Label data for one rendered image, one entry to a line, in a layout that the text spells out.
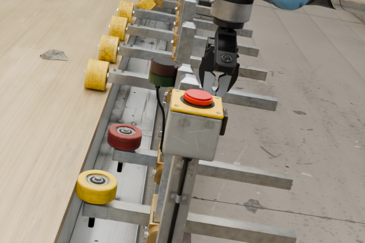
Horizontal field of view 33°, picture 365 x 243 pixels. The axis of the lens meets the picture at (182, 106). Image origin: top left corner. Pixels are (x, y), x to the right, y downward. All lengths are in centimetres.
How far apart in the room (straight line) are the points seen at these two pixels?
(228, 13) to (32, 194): 56
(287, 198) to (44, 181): 220
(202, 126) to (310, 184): 271
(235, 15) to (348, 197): 226
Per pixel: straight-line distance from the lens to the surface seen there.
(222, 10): 135
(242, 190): 323
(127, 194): 176
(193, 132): 81
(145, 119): 226
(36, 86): 166
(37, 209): 114
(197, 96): 82
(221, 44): 134
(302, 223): 310
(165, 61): 135
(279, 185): 151
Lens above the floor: 152
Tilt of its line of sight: 22 degrees down
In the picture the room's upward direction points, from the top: 11 degrees clockwise
